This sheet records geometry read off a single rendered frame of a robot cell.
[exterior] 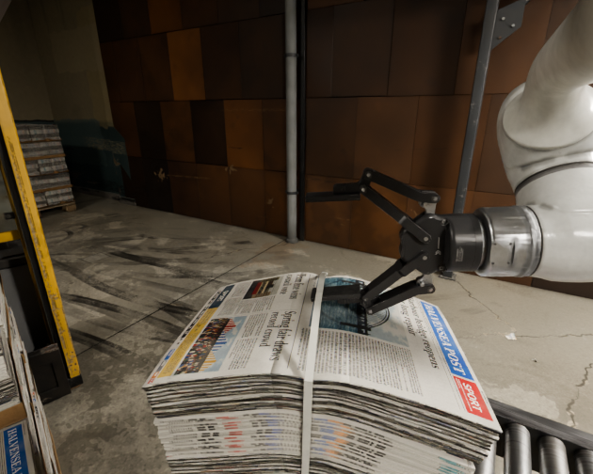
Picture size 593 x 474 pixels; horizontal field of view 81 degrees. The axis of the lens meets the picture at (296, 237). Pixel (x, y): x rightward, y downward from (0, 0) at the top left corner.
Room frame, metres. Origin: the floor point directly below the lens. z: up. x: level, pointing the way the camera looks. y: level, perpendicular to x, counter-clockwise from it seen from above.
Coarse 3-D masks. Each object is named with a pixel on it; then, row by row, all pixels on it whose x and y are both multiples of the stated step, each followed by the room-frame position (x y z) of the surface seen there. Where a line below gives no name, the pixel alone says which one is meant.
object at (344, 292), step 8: (328, 288) 0.45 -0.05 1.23; (336, 288) 0.45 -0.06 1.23; (344, 288) 0.44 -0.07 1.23; (352, 288) 0.44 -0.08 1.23; (360, 288) 0.44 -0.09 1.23; (312, 296) 0.43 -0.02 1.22; (328, 296) 0.43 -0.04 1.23; (336, 296) 0.42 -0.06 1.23; (344, 296) 0.42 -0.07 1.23; (352, 296) 0.42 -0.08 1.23; (360, 296) 0.42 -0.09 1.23
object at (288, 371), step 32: (288, 320) 0.43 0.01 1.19; (320, 320) 0.43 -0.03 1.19; (288, 352) 0.35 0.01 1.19; (320, 352) 0.36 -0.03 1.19; (288, 384) 0.32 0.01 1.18; (320, 384) 0.31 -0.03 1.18; (288, 416) 0.31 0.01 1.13; (320, 416) 0.31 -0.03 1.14; (288, 448) 0.31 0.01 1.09; (320, 448) 0.30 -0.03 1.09
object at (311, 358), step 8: (320, 280) 0.47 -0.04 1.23; (320, 288) 0.45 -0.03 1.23; (320, 296) 0.42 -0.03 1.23; (320, 304) 0.40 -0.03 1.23; (312, 320) 0.38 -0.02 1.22; (312, 328) 0.36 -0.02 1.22; (312, 336) 0.35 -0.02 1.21; (312, 344) 0.34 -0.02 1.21; (312, 352) 0.33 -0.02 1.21; (312, 360) 0.32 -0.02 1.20; (312, 368) 0.32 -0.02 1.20; (312, 376) 0.31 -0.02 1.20
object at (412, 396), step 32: (352, 320) 0.43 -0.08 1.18; (384, 320) 0.45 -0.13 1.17; (416, 320) 0.47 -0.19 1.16; (352, 352) 0.36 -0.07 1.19; (384, 352) 0.37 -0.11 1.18; (416, 352) 0.38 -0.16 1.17; (448, 352) 0.40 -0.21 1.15; (352, 384) 0.30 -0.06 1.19; (384, 384) 0.31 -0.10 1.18; (416, 384) 0.32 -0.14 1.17; (448, 384) 0.33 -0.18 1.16; (352, 416) 0.30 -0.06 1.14; (384, 416) 0.30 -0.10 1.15; (416, 416) 0.29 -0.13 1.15; (448, 416) 0.29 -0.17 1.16; (480, 416) 0.29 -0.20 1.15; (352, 448) 0.30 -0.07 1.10; (384, 448) 0.29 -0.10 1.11; (416, 448) 0.29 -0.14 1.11; (448, 448) 0.29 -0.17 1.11; (480, 448) 0.28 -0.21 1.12
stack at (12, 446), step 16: (16, 352) 0.95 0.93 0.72; (16, 368) 0.79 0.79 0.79; (32, 400) 0.87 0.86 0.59; (32, 416) 0.76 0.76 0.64; (0, 432) 0.55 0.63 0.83; (16, 432) 0.55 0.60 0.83; (32, 432) 0.65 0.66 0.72; (0, 448) 0.51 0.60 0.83; (16, 448) 0.51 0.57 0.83; (32, 448) 0.60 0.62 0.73; (0, 464) 0.48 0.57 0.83; (16, 464) 0.48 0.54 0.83; (32, 464) 0.48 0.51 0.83; (48, 464) 0.68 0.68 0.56
